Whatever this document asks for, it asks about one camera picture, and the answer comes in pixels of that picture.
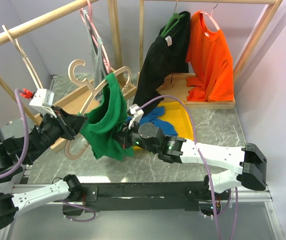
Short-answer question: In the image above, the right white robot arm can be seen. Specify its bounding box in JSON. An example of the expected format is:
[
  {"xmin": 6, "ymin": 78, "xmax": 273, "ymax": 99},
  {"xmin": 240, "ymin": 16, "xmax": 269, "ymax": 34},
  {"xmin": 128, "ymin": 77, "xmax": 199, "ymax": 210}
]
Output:
[{"xmin": 113, "ymin": 122, "xmax": 267, "ymax": 199}]

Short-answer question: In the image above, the yellow plastic tray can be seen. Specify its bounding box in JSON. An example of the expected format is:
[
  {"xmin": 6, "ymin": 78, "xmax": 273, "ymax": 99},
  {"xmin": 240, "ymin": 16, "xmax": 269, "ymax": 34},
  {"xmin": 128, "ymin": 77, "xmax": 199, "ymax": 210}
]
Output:
[{"xmin": 131, "ymin": 100, "xmax": 196, "ymax": 152}]

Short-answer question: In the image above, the pink hanger right rack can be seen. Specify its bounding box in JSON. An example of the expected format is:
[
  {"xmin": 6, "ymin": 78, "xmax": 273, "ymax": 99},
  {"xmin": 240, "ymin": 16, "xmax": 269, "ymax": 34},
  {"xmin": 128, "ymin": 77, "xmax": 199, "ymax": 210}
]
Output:
[{"xmin": 200, "ymin": 0, "xmax": 220, "ymax": 30}]

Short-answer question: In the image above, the orange t-shirt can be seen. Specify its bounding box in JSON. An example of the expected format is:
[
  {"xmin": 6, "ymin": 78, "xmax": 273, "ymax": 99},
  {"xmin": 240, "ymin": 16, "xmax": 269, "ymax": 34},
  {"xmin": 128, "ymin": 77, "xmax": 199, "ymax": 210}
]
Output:
[{"xmin": 185, "ymin": 11, "xmax": 234, "ymax": 102}]

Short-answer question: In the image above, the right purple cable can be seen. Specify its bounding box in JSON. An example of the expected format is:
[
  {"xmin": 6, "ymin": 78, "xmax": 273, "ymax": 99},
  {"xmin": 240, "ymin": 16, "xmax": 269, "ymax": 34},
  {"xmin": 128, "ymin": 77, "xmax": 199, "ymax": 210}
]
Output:
[{"xmin": 136, "ymin": 94, "xmax": 239, "ymax": 240}]

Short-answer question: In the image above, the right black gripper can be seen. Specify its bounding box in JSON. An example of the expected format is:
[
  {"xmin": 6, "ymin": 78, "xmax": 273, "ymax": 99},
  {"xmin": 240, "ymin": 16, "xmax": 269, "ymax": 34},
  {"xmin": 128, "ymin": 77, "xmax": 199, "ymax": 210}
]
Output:
[{"xmin": 112, "ymin": 118, "xmax": 159, "ymax": 154}]

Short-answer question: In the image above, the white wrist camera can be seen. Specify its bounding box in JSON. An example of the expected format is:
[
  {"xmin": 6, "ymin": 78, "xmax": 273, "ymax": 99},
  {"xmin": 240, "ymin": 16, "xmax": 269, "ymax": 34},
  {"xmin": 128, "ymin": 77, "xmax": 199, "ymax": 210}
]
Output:
[
  {"xmin": 21, "ymin": 88, "xmax": 57, "ymax": 118},
  {"xmin": 128, "ymin": 104, "xmax": 144, "ymax": 129}
]

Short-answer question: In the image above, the pink hanger rack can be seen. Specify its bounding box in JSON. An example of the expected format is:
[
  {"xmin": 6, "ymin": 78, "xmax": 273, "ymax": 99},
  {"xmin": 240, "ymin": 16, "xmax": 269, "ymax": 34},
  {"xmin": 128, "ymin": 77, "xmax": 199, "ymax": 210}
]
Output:
[
  {"xmin": 200, "ymin": 0, "xmax": 220, "ymax": 30},
  {"xmin": 80, "ymin": 0, "xmax": 111, "ymax": 75}
]

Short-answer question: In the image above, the green tank top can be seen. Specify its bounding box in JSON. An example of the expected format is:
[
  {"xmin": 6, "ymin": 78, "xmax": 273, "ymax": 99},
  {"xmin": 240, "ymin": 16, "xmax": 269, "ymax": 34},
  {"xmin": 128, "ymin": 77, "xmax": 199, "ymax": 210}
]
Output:
[{"xmin": 80, "ymin": 73, "xmax": 134, "ymax": 161}]

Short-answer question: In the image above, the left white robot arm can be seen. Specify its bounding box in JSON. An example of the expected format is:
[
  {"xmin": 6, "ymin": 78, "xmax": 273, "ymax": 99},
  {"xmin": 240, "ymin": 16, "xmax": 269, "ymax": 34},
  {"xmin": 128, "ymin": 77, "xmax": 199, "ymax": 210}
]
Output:
[{"xmin": 0, "ymin": 107, "xmax": 88, "ymax": 230}]

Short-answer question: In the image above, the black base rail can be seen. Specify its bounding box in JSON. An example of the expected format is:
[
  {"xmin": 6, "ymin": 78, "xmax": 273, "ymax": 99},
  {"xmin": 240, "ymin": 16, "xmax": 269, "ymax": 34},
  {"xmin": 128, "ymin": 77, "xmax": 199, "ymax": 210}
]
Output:
[{"xmin": 65, "ymin": 181, "xmax": 211, "ymax": 212}]

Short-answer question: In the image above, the black t-shirt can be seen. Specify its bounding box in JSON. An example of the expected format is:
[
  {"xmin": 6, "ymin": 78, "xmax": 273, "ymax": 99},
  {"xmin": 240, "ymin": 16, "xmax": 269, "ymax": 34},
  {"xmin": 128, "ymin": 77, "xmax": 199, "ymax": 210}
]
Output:
[{"xmin": 133, "ymin": 11, "xmax": 191, "ymax": 107}]

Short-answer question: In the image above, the purple cable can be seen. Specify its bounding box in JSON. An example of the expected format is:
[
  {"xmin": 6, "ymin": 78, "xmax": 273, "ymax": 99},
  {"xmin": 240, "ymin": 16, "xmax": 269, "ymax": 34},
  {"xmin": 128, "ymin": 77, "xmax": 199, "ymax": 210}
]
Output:
[
  {"xmin": 136, "ymin": 94, "xmax": 239, "ymax": 240},
  {"xmin": 0, "ymin": 88, "xmax": 97, "ymax": 223}
]

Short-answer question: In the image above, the right wooden clothes rack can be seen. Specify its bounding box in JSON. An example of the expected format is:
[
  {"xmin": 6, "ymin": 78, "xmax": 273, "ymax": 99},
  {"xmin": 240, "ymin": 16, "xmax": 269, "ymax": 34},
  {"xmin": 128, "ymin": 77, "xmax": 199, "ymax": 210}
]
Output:
[{"xmin": 139, "ymin": 0, "xmax": 282, "ymax": 109}]

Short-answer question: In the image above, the grey tank top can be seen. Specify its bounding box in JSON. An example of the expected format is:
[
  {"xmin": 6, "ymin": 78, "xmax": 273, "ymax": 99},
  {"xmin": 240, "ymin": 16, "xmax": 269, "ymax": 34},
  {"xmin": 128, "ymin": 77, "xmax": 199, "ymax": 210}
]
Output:
[{"xmin": 81, "ymin": 8, "xmax": 113, "ymax": 87}]

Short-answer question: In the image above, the green hanger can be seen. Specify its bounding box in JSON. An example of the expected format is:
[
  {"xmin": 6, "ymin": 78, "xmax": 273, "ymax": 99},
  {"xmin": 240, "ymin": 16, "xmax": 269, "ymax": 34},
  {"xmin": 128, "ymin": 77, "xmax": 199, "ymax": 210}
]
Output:
[{"xmin": 160, "ymin": 1, "xmax": 185, "ymax": 38}]

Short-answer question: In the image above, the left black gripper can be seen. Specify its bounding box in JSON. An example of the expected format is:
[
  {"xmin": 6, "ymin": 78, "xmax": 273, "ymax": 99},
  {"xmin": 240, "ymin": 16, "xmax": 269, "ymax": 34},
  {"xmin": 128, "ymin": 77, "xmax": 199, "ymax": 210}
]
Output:
[{"xmin": 25, "ymin": 104, "xmax": 89, "ymax": 162}]

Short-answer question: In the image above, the pink hanger left rack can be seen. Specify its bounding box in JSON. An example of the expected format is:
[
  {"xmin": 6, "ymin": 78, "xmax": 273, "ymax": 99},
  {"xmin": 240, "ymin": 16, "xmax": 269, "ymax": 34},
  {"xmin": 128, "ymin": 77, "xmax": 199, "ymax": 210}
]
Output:
[{"xmin": 80, "ymin": 0, "xmax": 111, "ymax": 75}]

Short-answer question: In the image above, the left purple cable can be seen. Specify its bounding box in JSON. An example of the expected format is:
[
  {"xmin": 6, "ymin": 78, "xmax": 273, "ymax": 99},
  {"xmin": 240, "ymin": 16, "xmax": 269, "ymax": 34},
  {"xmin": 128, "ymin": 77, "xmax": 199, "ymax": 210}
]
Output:
[{"xmin": 0, "ymin": 88, "xmax": 97, "ymax": 223}]

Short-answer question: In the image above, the blue garment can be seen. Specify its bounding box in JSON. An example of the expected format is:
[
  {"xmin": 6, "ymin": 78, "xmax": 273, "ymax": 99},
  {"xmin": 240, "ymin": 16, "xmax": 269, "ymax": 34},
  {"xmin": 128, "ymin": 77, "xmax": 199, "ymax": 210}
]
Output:
[{"xmin": 139, "ymin": 106, "xmax": 178, "ymax": 137}]

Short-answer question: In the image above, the wooden hanger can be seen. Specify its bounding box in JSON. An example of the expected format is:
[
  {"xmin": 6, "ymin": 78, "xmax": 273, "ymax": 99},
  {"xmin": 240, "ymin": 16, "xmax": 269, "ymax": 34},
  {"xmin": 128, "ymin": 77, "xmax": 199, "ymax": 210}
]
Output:
[
  {"xmin": 2, "ymin": 25, "xmax": 44, "ymax": 89},
  {"xmin": 64, "ymin": 59, "xmax": 132, "ymax": 160}
]

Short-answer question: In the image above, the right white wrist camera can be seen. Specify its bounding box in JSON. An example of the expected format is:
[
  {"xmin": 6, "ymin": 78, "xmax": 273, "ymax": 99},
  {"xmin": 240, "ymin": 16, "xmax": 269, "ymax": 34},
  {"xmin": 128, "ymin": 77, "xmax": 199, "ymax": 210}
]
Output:
[{"xmin": 128, "ymin": 104, "xmax": 144, "ymax": 129}]

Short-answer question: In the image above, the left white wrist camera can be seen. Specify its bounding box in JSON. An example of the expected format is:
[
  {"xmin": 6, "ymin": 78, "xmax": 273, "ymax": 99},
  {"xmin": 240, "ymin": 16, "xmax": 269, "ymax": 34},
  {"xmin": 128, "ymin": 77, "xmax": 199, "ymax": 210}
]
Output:
[{"xmin": 21, "ymin": 88, "xmax": 57, "ymax": 118}]

